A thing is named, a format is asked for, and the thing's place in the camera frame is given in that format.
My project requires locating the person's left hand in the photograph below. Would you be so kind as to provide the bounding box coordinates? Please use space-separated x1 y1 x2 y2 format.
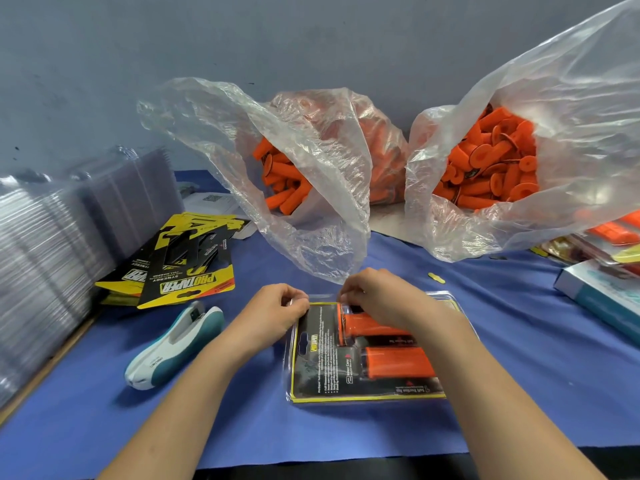
215 283 311 368

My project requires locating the person's right hand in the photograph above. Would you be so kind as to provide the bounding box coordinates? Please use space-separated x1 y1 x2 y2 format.
338 267 448 341

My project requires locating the orange rubber grip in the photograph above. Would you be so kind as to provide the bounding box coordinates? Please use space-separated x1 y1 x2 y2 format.
338 305 413 345
358 345 439 382

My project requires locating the yellow black backing card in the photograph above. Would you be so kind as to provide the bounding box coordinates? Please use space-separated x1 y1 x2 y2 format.
290 297 467 403

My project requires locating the teal hand stapler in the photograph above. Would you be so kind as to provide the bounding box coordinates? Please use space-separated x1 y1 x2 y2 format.
125 301 227 392

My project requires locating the stack of clear blister shells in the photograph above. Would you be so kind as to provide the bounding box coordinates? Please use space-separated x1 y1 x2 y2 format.
0 145 186 408

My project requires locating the person's right forearm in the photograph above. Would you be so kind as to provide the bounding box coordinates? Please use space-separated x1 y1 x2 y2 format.
410 307 606 480

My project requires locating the person's left forearm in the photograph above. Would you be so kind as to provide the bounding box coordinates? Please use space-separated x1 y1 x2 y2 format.
100 339 251 480

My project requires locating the stack of yellow black cards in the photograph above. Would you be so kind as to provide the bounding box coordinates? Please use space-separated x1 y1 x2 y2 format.
95 211 251 311

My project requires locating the white printed paper sheet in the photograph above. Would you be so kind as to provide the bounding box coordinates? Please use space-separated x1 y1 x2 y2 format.
182 191 259 241

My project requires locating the teal white cardboard box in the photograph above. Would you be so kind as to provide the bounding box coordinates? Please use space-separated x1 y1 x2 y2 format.
553 259 640 346

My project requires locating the large clear plastic bag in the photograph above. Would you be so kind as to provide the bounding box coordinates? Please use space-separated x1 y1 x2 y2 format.
404 0 640 264

